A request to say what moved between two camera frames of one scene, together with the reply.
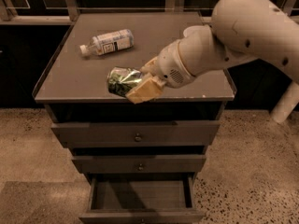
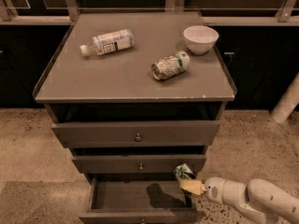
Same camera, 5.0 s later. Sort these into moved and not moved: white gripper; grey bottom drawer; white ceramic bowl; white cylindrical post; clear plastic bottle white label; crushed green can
Moved: crushed green can; white gripper
Not moved: clear plastic bottle white label; white cylindrical post; white ceramic bowl; grey bottom drawer
